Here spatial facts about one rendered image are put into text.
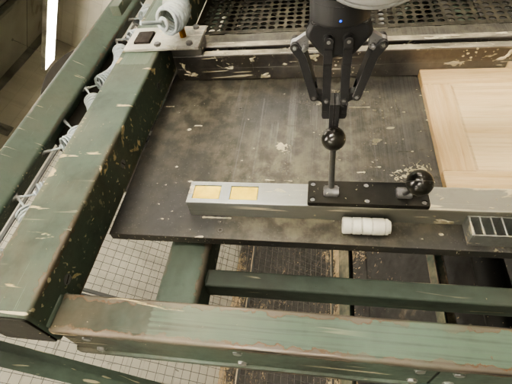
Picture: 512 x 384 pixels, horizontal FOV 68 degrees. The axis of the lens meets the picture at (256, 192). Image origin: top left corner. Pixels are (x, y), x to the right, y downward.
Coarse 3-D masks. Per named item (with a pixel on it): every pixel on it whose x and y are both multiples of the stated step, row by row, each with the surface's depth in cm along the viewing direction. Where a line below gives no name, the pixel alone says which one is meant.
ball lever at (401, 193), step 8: (408, 176) 54; (416, 176) 53; (424, 176) 52; (432, 176) 53; (408, 184) 54; (416, 184) 53; (424, 184) 52; (432, 184) 53; (400, 192) 63; (408, 192) 60; (416, 192) 53; (424, 192) 53
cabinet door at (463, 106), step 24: (432, 72) 88; (456, 72) 87; (480, 72) 86; (504, 72) 85; (432, 96) 83; (456, 96) 83; (480, 96) 82; (504, 96) 81; (432, 120) 79; (456, 120) 78; (480, 120) 78; (504, 120) 77; (456, 144) 74; (480, 144) 74; (504, 144) 73; (456, 168) 70; (480, 168) 70; (504, 168) 69
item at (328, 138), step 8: (328, 128) 59; (336, 128) 59; (328, 136) 58; (336, 136) 58; (344, 136) 59; (328, 144) 59; (336, 144) 58; (328, 176) 64; (328, 184) 65; (328, 192) 65; (336, 192) 65
